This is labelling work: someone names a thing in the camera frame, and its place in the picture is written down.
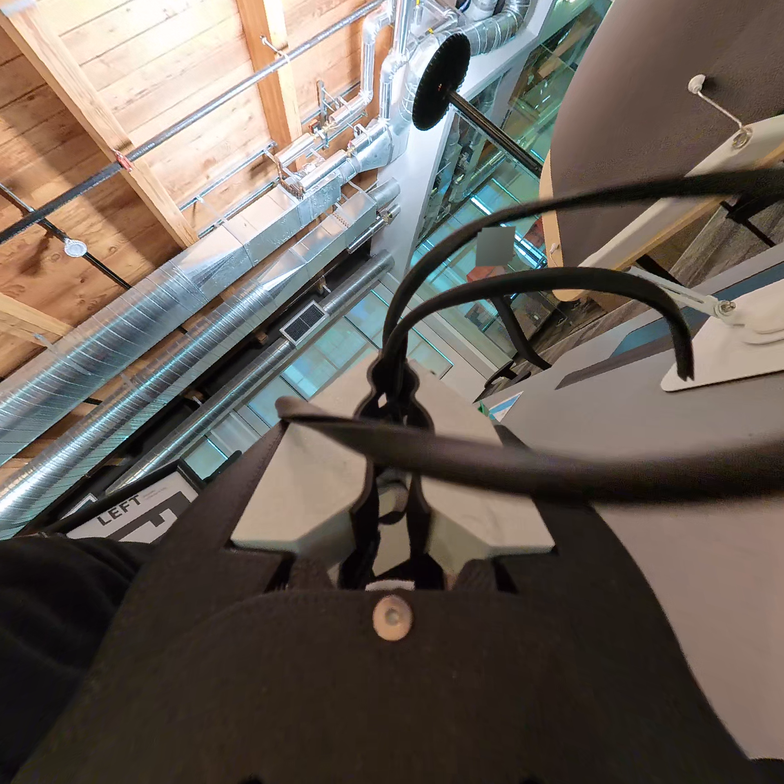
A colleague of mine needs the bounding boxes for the black rubber cord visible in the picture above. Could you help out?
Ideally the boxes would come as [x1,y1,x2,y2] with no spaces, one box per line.
[276,168,784,506]

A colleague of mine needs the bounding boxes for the black office chair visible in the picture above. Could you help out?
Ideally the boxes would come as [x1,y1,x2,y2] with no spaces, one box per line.
[484,294,552,387]

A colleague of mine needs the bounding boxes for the silver insulated pipes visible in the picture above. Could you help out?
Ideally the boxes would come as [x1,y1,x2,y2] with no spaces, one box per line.
[276,0,534,191]

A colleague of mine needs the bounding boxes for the silver spiral ventilation duct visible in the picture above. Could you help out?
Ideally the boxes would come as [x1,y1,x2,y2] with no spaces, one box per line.
[0,250,396,540]
[0,263,246,466]
[107,294,368,494]

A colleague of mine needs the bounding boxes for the rectangular metal duct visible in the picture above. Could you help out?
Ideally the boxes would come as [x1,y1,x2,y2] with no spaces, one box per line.
[178,184,381,295]

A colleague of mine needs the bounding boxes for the black pole with disc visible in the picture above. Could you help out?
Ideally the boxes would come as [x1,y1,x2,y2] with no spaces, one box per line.
[412,32,546,178]

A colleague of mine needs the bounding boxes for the black white marker board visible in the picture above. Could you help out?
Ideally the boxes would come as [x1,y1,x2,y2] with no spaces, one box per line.
[61,474,200,546]

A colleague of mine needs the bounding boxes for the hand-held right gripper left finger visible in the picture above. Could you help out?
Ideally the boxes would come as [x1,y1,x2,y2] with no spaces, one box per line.
[229,358,385,590]

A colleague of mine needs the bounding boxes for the white vent grille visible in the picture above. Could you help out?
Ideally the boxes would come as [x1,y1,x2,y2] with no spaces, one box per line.
[281,300,328,349]

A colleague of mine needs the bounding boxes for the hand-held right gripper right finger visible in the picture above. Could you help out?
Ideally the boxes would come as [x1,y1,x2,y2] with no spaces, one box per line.
[404,361,556,591]

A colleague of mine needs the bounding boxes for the printed paper sheet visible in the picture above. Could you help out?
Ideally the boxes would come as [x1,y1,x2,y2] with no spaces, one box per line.
[481,392,524,423]

